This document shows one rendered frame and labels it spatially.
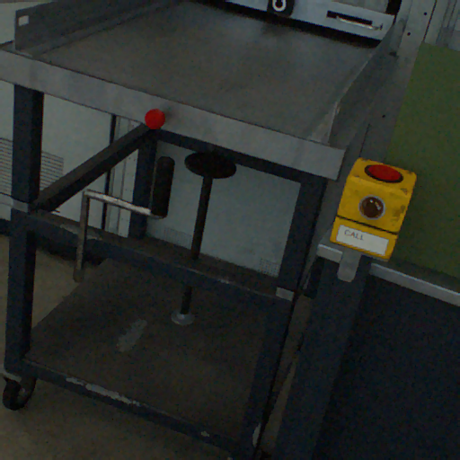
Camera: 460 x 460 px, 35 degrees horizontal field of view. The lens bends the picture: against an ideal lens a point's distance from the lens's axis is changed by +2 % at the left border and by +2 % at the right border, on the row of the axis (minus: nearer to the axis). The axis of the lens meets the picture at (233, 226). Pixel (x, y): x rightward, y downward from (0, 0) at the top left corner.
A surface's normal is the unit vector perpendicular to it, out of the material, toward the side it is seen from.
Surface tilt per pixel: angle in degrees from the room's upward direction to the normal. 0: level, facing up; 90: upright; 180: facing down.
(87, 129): 90
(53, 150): 90
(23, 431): 0
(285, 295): 90
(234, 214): 90
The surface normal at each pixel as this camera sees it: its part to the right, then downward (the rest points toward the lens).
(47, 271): 0.18, -0.86
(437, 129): -0.33, 0.40
